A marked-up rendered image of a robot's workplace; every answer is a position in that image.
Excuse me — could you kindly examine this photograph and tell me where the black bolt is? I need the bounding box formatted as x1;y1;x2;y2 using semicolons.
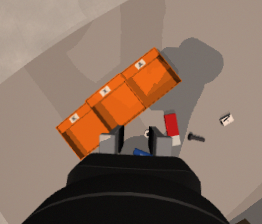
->
187;133;205;142

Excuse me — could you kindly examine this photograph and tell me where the red and white eraser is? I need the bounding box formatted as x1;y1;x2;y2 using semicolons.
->
163;113;181;146

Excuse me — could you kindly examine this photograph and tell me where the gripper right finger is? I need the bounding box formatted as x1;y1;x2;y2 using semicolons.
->
148;126;173;157

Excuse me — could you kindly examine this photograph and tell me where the blue aa battery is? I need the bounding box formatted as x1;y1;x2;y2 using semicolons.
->
133;148;153;156

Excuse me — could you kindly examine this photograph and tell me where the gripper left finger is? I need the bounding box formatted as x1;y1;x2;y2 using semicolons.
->
99;125;124;154

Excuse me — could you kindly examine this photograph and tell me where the orange rack of bins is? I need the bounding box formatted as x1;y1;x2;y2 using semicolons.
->
55;47;182;160

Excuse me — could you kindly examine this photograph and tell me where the silver hex nut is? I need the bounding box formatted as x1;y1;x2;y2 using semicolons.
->
144;130;149;138

